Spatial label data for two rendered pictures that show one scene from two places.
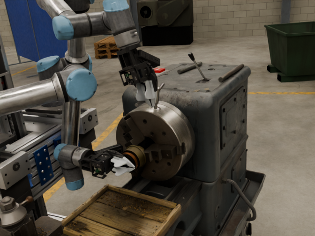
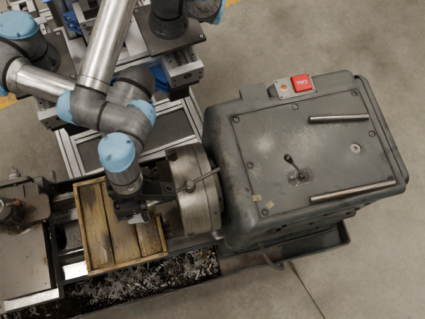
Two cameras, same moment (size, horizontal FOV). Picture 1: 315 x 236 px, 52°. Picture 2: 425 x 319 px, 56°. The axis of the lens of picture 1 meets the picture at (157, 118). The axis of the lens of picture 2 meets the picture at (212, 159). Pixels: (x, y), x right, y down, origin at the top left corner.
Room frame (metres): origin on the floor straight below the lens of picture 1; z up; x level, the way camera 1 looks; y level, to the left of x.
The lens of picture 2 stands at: (0.95, -0.22, 2.45)
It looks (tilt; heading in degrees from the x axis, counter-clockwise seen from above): 71 degrees down; 32
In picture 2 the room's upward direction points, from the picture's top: 11 degrees clockwise
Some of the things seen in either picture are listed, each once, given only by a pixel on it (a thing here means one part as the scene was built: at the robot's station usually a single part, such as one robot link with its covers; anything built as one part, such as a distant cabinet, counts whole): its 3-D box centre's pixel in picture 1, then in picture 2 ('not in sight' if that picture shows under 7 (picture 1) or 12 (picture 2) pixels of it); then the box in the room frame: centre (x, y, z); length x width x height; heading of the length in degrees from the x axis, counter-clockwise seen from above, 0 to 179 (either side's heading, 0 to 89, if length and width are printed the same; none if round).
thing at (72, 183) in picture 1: (72, 173); not in sight; (1.19, 0.37, 0.98); 0.11 x 0.08 x 0.11; 22
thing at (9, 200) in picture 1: (7, 202); not in sight; (0.74, 0.42, 1.17); 0.04 x 0.04 x 0.03
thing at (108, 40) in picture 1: (115, 46); not in sight; (9.50, 1.03, 0.22); 1.25 x 0.86 x 0.44; 166
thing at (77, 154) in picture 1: (83, 157); not in sight; (1.13, 0.30, 1.08); 0.08 x 0.05 x 0.08; 148
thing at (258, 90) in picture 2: not in sight; (253, 97); (1.58, 0.06, 1.24); 0.09 x 0.08 x 0.03; 148
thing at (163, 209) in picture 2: (163, 151); (173, 219); (1.11, -0.01, 1.09); 0.12 x 0.11 x 0.05; 58
